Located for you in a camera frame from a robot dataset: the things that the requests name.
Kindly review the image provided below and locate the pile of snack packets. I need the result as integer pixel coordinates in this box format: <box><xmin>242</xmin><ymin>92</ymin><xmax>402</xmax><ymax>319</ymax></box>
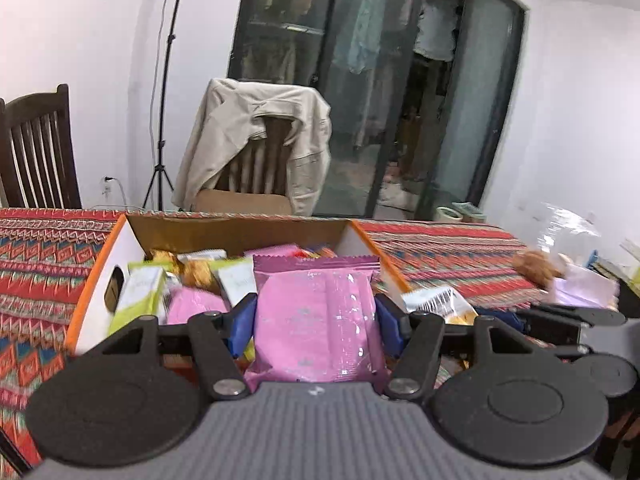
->
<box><xmin>107</xmin><ymin>244</ymin><xmax>351</xmax><ymax>361</ymax></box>

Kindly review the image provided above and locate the sliding glass door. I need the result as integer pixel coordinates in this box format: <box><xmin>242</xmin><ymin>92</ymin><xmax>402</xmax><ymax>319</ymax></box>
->
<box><xmin>227</xmin><ymin>0</ymin><xmax>528</xmax><ymax>221</ymax></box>

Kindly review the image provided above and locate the wooden chair under jacket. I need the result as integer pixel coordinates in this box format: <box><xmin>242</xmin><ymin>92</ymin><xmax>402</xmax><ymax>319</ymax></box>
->
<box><xmin>194</xmin><ymin>117</ymin><xmax>294</xmax><ymax>214</ymax></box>

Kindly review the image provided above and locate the red cardboard box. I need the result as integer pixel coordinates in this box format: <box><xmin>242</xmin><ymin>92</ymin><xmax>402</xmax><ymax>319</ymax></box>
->
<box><xmin>65</xmin><ymin>212</ymin><xmax>413</xmax><ymax>361</ymax></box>

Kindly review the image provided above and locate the purple tissue pack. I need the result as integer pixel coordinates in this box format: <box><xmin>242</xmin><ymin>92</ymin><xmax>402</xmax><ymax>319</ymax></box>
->
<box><xmin>549</xmin><ymin>264</ymin><xmax>622</xmax><ymax>309</ymax></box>

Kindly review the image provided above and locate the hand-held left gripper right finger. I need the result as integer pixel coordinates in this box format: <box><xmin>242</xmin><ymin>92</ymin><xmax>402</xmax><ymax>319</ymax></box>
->
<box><xmin>374</xmin><ymin>293</ymin><xmax>544</xmax><ymax>402</ymax></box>

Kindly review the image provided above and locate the brown lumpy object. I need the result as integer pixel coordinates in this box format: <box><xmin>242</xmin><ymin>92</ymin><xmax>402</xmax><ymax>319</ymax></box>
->
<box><xmin>511</xmin><ymin>250</ymin><xmax>572</xmax><ymax>282</ymax></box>

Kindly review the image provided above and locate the beige jacket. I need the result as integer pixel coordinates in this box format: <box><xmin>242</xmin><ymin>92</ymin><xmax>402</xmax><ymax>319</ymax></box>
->
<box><xmin>172</xmin><ymin>77</ymin><xmax>332</xmax><ymax>216</ymax></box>

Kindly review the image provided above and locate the white yellow snack packet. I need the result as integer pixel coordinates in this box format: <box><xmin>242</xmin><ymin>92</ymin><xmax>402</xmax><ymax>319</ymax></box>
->
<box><xmin>402</xmin><ymin>286</ymin><xmax>479</xmax><ymax>326</ymax></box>

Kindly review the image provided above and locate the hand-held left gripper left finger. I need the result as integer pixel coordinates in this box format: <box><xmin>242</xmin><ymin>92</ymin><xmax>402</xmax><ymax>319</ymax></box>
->
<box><xmin>91</xmin><ymin>292</ymin><xmax>259</xmax><ymax>402</ymax></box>

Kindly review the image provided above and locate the patterned red tablecloth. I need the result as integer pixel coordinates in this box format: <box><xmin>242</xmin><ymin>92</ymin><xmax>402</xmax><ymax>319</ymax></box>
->
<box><xmin>0</xmin><ymin>207</ymin><xmax>621</xmax><ymax>466</ymax></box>

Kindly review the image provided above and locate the pink snack packet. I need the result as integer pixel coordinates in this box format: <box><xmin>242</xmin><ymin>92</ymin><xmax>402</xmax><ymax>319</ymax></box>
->
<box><xmin>245</xmin><ymin>254</ymin><xmax>388</xmax><ymax>393</ymax></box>

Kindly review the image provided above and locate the clear plastic bag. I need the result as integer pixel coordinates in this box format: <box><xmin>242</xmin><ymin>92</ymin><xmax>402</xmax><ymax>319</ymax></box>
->
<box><xmin>534</xmin><ymin>202</ymin><xmax>602</xmax><ymax>263</ymax></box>

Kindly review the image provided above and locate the white hanging garment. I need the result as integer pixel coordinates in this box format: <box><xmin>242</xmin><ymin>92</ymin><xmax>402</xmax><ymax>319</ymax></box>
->
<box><xmin>414</xmin><ymin>0</ymin><xmax>459</xmax><ymax>64</ymax></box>

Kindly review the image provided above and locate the studio lamp on stand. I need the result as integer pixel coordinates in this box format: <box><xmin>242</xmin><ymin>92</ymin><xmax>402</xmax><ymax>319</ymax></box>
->
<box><xmin>142</xmin><ymin>0</ymin><xmax>193</xmax><ymax>211</ymax></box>

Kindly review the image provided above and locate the pale blue hanging garment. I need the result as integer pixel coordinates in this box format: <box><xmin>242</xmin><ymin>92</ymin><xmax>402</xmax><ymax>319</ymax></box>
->
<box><xmin>346</xmin><ymin>0</ymin><xmax>382</xmax><ymax>74</ymax></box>

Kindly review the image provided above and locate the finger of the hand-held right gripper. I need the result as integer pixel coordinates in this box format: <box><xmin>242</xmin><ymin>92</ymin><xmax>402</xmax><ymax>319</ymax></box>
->
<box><xmin>524</xmin><ymin>328</ymin><xmax>582</xmax><ymax>349</ymax></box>
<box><xmin>474</xmin><ymin>308</ymin><xmax>627</xmax><ymax>334</ymax></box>

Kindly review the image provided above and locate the dark wooden chair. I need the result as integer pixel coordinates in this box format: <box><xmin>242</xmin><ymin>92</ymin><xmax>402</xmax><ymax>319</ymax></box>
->
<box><xmin>0</xmin><ymin>84</ymin><xmax>83</xmax><ymax>209</ymax></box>

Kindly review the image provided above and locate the pale green container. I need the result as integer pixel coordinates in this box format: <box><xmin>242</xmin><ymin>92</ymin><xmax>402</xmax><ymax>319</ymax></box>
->
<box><xmin>434</xmin><ymin>201</ymin><xmax>487</xmax><ymax>224</ymax></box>

